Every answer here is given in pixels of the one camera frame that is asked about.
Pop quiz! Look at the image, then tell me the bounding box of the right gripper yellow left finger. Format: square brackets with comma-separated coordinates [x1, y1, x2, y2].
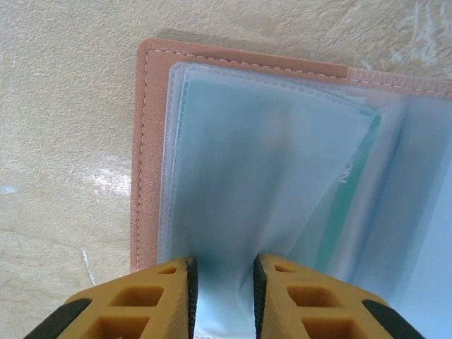
[26, 256, 199, 339]

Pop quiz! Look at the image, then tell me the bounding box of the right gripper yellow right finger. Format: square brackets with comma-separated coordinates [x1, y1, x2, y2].
[252, 254, 430, 339]

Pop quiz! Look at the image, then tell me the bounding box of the teal plastic card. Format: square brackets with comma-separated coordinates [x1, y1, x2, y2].
[182, 79, 383, 280]

